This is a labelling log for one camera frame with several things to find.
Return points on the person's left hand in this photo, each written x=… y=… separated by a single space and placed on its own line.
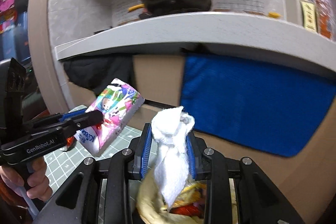
x=38 y=181

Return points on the orange capped bottle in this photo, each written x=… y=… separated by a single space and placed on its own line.
x=325 y=18

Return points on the black cloth hanging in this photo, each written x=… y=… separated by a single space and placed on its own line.
x=96 y=72

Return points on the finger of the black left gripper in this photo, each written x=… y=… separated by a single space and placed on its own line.
x=89 y=119

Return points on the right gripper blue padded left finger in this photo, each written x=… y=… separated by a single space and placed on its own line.
x=142 y=153

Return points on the grey kitchen countertop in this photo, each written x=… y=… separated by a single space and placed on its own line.
x=242 y=35

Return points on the orange plastic bag trash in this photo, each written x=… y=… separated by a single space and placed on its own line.
x=189 y=210

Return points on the blue towel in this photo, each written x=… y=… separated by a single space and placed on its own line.
x=263 y=106

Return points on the yellow label bottle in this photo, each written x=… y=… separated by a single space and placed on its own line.
x=309 y=19

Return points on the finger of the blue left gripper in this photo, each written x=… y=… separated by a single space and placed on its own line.
x=74 y=112

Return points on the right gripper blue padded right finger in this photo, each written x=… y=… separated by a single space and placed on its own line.
x=195 y=147

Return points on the colourful tissue pack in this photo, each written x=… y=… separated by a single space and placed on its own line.
x=118 y=102

